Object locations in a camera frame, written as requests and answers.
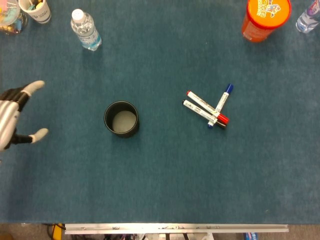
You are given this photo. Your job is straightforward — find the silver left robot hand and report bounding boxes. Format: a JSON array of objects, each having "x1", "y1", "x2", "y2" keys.
[{"x1": 0, "y1": 80, "x2": 50, "y2": 152}]

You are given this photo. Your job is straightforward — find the black cylindrical cup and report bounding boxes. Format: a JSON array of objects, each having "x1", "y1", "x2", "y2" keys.
[{"x1": 103, "y1": 100, "x2": 140, "y2": 138}]

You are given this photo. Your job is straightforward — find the black cap whiteboard marker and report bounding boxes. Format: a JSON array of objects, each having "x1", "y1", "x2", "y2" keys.
[{"x1": 182, "y1": 99, "x2": 227, "y2": 129}]

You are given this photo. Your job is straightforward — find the red cap whiteboard marker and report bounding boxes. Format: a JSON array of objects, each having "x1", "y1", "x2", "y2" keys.
[{"x1": 186, "y1": 90, "x2": 230, "y2": 125}]

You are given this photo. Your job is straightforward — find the blue cap whiteboard marker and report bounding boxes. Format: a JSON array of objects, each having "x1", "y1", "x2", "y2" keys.
[{"x1": 207, "y1": 83, "x2": 235, "y2": 129}]

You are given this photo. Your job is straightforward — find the clear jar of clips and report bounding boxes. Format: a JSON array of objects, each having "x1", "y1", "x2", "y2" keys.
[{"x1": 0, "y1": 0, "x2": 29, "y2": 36}]

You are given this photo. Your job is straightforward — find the white paper cup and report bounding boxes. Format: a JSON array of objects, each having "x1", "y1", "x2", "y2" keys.
[{"x1": 18, "y1": 0, "x2": 52, "y2": 25}]

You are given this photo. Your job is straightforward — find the white cap water bottle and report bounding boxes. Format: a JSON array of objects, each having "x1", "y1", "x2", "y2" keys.
[{"x1": 70, "y1": 8, "x2": 103, "y2": 52}]

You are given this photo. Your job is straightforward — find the yellow object under table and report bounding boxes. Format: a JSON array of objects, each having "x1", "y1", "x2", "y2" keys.
[{"x1": 49, "y1": 223, "x2": 66, "y2": 239}]

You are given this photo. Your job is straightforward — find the blue felt table cover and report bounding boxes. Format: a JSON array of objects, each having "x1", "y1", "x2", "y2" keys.
[{"x1": 0, "y1": 0, "x2": 320, "y2": 225}]

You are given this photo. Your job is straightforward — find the orange lidded canister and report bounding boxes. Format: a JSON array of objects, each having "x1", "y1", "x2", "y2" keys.
[{"x1": 241, "y1": 0, "x2": 292, "y2": 43}]

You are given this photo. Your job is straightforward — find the purple label clear bottle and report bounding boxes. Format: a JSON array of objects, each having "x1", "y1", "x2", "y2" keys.
[{"x1": 295, "y1": 0, "x2": 320, "y2": 34}]

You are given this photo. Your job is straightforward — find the aluminium table edge rail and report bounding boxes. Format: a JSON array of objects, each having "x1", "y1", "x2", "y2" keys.
[{"x1": 64, "y1": 223, "x2": 290, "y2": 235}]

